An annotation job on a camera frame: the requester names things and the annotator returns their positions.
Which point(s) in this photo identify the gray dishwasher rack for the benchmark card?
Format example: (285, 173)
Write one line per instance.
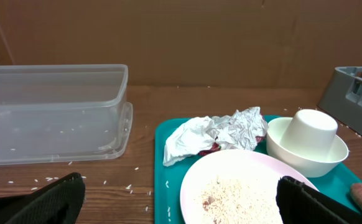
(342, 98)

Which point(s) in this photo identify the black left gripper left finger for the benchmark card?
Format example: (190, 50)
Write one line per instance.
(59, 202)

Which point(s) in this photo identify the white bowl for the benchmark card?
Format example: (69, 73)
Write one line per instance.
(307, 166)

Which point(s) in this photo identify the clear plastic bin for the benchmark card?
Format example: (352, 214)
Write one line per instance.
(63, 113)

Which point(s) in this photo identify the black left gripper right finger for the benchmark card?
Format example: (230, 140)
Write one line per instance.
(300, 204)

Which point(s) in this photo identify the red snack wrapper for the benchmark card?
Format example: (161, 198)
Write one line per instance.
(216, 147)

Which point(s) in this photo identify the white cup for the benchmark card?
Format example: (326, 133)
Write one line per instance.
(310, 134)

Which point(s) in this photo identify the white napkin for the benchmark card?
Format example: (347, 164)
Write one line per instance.
(238, 131)

